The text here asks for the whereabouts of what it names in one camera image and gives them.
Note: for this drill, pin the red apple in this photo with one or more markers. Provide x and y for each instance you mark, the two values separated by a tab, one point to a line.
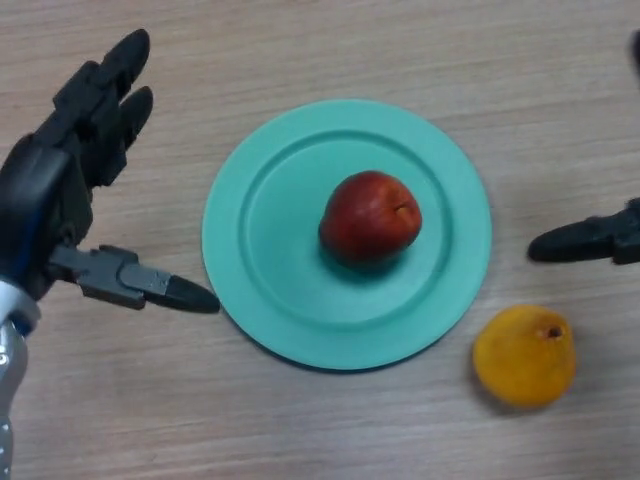
370	217

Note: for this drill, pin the green round plate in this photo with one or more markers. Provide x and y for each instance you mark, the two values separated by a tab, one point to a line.
345	235

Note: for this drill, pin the yellow pear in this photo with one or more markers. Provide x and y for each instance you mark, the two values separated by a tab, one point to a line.
525	357

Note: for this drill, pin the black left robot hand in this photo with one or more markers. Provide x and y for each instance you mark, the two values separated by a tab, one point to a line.
55	190

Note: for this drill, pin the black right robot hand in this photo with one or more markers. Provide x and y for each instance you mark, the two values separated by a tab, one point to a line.
590	240

